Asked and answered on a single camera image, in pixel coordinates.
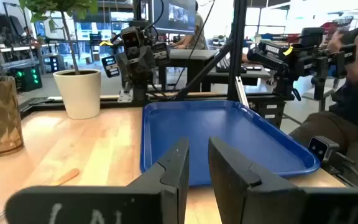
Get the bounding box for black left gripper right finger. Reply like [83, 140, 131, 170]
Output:
[208, 136, 358, 224]

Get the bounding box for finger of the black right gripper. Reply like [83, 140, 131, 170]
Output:
[152, 42, 171, 67]
[101, 55, 121, 78]

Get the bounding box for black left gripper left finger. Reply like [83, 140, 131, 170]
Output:
[4, 138, 190, 224]

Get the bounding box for orange-handled metal spoon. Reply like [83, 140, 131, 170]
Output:
[50, 168, 80, 187]

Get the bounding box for blue plastic tray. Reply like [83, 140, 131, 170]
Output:
[140, 99, 321, 187]

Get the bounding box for grey office desk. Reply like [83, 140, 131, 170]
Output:
[158, 49, 272, 93]

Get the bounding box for dark monitor screen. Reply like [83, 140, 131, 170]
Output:
[152, 0, 198, 35]

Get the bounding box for white plant pot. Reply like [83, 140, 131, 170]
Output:
[53, 68, 102, 120]

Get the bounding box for person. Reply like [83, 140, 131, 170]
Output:
[289, 0, 358, 187]
[170, 0, 209, 50]

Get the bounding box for blue-lit computer case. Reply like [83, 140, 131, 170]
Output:
[43, 52, 67, 73]

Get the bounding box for black keyboard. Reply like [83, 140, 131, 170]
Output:
[215, 57, 248, 74]

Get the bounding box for green-lit computer case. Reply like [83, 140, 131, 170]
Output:
[9, 64, 43, 93]

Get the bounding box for green leafy plant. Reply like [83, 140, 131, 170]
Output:
[19, 0, 99, 75]

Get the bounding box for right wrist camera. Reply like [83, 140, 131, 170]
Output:
[120, 26, 142, 49]

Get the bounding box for black aluminium table frame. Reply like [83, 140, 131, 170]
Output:
[19, 0, 295, 129]

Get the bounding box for small table-level camera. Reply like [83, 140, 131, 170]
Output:
[308, 136, 341, 166]

